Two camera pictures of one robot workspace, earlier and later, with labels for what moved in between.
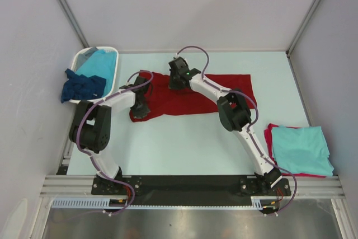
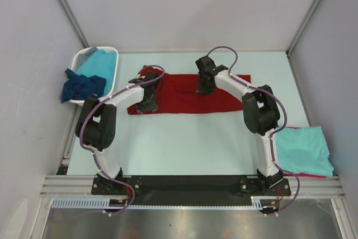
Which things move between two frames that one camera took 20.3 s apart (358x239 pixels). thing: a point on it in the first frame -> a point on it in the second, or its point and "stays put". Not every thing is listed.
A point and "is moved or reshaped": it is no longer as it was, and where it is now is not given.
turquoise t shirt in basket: x=103 y=62 stays put
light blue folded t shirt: x=302 y=150 stays put
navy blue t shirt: x=82 y=87 stays put
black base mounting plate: x=196 y=190 stays put
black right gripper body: x=174 y=83 -> x=203 y=87
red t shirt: x=164 y=101 is moved or reshaped
